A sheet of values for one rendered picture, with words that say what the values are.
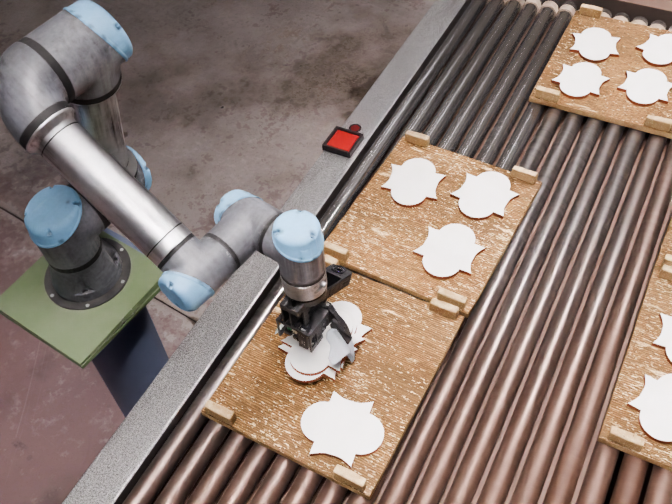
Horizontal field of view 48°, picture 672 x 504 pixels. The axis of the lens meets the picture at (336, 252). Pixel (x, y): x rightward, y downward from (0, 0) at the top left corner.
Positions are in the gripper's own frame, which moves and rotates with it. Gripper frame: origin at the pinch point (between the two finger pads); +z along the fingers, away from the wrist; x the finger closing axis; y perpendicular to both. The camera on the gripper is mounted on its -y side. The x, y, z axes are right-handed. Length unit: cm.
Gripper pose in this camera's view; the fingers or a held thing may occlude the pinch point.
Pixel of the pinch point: (321, 341)
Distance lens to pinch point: 144.3
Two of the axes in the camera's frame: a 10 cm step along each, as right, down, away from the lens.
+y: -5.4, 6.7, -5.1
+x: 8.4, 3.9, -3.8
